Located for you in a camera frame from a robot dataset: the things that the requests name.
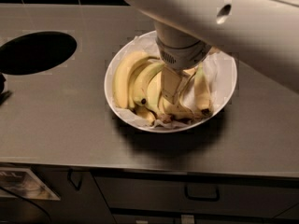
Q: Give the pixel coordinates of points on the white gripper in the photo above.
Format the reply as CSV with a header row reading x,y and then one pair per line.
x,y
184,57

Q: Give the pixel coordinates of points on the single yellow banana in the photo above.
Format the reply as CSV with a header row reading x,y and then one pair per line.
x,y
202,93

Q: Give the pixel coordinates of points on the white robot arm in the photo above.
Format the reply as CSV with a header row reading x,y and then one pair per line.
x,y
263,34

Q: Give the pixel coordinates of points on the thin inner yellow banana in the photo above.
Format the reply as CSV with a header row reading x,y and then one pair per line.
x,y
133,77

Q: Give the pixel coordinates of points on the white ceramic bowl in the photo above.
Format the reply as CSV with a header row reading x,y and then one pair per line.
x,y
221,74

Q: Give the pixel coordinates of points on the small hidden yellow banana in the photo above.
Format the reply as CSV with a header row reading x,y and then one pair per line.
x,y
146,114

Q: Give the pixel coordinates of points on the large left yellow banana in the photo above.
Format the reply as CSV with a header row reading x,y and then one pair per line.
x,y
131,64

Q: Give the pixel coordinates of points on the white paper liner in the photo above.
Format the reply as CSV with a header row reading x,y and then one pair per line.
x,y
134,91

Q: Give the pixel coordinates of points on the grey cabinet drawer front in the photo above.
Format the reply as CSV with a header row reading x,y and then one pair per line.
x,y
168,196

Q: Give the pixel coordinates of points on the black round counter hole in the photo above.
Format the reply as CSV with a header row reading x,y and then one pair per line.
x,y
36,52

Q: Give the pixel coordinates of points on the grey cabinet door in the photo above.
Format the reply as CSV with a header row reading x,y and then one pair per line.
x,y
86,206

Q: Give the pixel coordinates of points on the framed picture on floor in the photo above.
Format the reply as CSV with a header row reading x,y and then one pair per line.
x,y
24,182

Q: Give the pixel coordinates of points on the black drawer handle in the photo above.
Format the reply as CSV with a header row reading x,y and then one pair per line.
x,y
202,192

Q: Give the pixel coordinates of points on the black cabinet door handle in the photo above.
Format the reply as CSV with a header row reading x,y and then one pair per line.
x,y
75,179

